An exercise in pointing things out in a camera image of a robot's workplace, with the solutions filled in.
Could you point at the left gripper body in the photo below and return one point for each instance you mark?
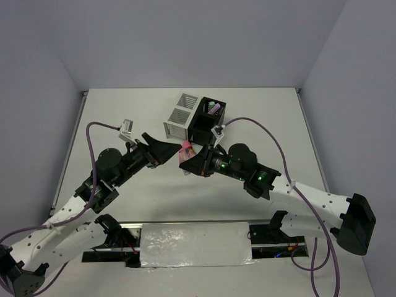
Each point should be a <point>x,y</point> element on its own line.
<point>139,158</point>

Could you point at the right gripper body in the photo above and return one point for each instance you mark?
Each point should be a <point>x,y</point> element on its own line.
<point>215,161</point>

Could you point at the pink highlighter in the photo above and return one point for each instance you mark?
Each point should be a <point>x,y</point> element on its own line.
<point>183,156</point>

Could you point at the purple highlighter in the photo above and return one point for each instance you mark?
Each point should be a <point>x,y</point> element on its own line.
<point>214,109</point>

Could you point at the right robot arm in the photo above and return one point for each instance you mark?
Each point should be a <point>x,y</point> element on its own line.
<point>304,210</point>

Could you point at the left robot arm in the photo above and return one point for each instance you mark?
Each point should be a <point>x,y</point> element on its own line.
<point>81,223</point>

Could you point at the pink-capped marker tube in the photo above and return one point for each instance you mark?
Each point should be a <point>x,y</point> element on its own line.
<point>188,149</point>

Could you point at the white slatted pen holder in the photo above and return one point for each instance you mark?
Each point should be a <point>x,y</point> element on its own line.
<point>177,124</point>

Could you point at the black slatted pen holder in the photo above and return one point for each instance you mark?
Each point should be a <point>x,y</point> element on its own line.
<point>199,130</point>

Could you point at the silver foil sheet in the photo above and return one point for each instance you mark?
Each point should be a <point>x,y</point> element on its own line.
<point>195,245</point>

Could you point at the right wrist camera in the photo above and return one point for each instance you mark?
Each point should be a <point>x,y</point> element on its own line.
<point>218,134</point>

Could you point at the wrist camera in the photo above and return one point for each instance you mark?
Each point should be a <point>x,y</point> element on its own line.
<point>125,131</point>
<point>218,134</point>

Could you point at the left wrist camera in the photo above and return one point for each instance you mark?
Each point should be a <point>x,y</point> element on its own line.
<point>125,131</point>

